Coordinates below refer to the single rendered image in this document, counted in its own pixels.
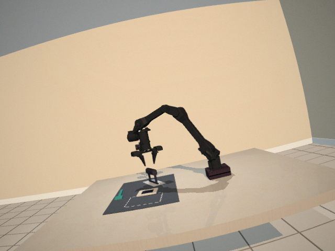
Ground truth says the tan square tile with white border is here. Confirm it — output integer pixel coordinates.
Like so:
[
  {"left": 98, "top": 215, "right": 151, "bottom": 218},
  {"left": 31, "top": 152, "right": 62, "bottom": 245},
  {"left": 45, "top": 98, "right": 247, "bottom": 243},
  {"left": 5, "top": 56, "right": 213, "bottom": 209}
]
[{"left": 136, "top": 188, "right": 158, "bottom": 197}]

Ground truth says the dark grey flat mat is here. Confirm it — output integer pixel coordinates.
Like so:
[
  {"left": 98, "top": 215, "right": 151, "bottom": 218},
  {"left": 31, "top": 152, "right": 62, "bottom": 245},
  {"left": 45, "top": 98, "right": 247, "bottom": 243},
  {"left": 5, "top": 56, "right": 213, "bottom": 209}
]
[{"left": 103, "top": 174, "right": 179, "bottom": 215}]

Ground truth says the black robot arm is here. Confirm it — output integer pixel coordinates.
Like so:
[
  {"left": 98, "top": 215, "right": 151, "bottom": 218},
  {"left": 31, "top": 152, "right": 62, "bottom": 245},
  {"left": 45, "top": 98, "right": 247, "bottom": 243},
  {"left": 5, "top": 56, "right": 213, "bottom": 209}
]
[{"left": 127, "top": 105, "right": 222, "bottom": 170}]

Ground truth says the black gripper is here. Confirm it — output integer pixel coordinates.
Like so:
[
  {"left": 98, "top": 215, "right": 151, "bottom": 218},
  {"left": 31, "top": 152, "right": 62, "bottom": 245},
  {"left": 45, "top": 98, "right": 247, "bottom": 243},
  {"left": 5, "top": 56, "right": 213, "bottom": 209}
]
[{"left": 131, "top": 139, "right": 163, "bottom": 166}]

